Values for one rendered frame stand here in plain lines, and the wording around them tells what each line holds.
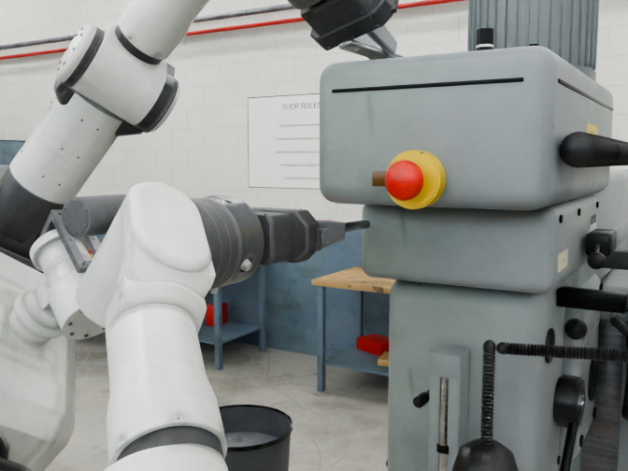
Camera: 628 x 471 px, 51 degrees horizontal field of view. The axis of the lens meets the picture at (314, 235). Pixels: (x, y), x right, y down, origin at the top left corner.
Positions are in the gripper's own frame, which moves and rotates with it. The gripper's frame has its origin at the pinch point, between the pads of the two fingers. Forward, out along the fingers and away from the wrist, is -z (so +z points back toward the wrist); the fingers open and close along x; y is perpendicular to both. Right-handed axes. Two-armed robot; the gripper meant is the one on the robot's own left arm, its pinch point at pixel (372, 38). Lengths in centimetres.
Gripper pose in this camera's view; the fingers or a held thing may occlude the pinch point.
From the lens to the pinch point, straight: 89.5
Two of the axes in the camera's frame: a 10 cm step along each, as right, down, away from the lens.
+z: -6.4, -4.6, -6.2
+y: 2.0, -8.7, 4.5
